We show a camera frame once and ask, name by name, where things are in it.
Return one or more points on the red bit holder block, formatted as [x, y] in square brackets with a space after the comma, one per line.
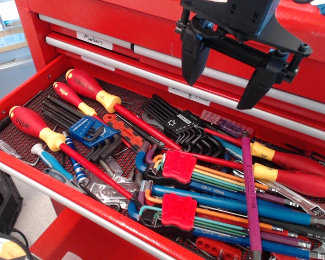
[218, 249]

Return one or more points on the front red yellow Wiha screwdriver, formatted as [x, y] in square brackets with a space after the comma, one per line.
[31, 123]

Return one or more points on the clear plastic bag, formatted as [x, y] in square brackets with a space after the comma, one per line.
[109, 195]

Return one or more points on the large red yellow Wiha screwdriver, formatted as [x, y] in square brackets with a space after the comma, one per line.
[86, 85]

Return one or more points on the lower red clip colourful hex set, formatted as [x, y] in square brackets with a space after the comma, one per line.
[177, 212]

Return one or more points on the blue silver precision screwdriver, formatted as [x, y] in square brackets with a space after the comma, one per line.
[80, 175]

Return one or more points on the red clip colourful hex set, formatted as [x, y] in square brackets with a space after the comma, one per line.
[177, 212]
[182, 171]

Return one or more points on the upper red clip colourful hex set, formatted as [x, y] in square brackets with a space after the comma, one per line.
[182, 171]

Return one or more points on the red tool chest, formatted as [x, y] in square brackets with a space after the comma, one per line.
[143, 34]

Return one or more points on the white Markers label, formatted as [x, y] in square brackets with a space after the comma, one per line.
[94, 40]

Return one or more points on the orange red plastic key holder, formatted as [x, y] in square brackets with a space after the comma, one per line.
[125, 129]

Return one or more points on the blue white handled tool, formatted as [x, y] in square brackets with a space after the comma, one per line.
[56, 170]

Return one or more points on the black Tekton torx key set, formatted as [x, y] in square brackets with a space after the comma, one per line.
[183, 128]

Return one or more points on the chrome adjustable wrench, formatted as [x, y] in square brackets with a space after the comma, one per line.
[309, 206]

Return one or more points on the red yellow screwdriver upper right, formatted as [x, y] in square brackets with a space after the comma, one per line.
[287, 161]

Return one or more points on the clear handle small screwdriver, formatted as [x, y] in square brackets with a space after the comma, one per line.
[6, 148]

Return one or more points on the black plastic crate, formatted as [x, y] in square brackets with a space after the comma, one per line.
[10, 203]

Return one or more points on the clear purple bit case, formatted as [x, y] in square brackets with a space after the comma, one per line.
[229, 126]

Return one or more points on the blue holder black hex keys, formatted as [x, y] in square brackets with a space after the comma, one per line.
[101, 139]

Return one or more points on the open red drawer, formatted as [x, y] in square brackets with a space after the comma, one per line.
[273, 127]

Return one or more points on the small red yellow Wiha screwdriver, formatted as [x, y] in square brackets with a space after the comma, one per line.
[66, 93]

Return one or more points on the red yellow screwdriver lower right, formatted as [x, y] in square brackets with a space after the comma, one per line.
[303, 182]

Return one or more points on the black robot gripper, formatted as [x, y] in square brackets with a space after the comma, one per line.
[247, 31]

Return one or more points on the violet Wera Allen key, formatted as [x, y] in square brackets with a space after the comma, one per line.
[251, 200]

